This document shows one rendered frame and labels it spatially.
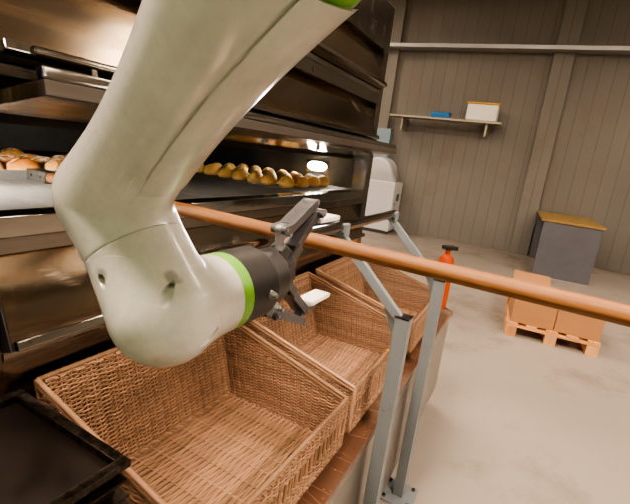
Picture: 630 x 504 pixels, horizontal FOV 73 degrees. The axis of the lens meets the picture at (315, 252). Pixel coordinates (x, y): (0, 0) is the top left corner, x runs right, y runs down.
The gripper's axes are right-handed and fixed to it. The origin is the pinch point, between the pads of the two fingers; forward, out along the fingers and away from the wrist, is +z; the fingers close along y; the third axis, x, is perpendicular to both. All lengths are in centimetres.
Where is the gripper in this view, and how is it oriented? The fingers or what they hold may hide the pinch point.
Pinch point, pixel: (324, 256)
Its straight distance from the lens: 72.8
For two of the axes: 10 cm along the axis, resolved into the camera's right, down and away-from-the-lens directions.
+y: -1.2, 9.7, 2.3
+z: 4.7, -1.5, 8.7
